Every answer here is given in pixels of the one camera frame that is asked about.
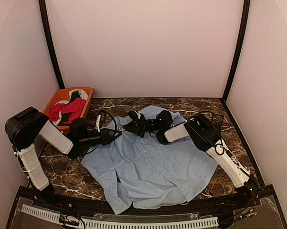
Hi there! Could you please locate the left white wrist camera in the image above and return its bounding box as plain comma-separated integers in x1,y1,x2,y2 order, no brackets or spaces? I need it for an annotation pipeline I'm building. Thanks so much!
95,114,101,133

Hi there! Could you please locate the light blue shirt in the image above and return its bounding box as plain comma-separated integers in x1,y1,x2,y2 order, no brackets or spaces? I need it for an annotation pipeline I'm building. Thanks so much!
81,105,219,215

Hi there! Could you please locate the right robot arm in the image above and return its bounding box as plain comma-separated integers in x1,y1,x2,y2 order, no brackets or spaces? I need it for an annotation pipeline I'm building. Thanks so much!
122,110,251,188

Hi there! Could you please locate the red cloth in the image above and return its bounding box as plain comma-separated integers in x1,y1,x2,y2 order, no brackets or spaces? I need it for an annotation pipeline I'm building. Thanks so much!
49,98,86,126

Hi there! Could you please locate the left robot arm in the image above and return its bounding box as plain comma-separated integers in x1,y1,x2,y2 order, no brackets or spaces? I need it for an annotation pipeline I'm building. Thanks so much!
5,107,122,208

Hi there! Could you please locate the white perforated cable tray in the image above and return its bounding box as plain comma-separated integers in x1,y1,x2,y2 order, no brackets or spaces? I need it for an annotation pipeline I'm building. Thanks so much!
21,204,219,229

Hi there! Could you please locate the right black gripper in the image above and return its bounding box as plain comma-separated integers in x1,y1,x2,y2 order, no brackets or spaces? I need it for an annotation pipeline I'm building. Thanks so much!
123,114,163,137

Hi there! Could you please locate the black left frame pole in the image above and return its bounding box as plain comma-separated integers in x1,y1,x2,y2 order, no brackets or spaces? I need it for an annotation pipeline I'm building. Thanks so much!
38,0,65,89

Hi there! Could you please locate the dark green cloth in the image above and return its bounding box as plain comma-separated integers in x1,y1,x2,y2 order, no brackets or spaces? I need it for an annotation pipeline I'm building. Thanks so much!
69,90,81,103

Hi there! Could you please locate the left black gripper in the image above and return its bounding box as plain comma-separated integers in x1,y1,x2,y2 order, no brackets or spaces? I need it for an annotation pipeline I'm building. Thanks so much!
79,127,123,146

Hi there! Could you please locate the orange plastic basket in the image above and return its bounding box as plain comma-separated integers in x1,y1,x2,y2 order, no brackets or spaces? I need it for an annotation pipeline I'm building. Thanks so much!
43,87,93,132

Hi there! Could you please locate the white cloth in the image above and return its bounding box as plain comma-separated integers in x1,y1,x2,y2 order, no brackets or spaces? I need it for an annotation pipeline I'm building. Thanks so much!
68,89,89,101

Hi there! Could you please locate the black frame pole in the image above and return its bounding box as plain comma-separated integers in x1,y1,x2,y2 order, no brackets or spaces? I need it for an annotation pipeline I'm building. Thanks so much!
221,0,251,104
38,0,65,89

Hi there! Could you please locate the black right frame pole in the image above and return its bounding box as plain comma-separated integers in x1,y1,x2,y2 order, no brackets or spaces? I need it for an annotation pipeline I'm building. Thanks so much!
221,0,251,104

